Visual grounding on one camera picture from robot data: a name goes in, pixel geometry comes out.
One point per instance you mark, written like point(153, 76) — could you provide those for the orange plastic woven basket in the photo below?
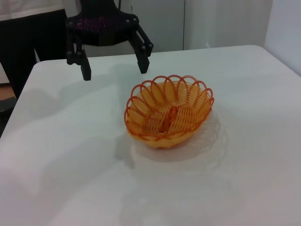
point(150, 110)

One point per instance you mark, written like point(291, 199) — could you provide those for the person in black trousers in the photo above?
point(23, 47)

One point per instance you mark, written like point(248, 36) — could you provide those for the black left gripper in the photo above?
point(103, 26)

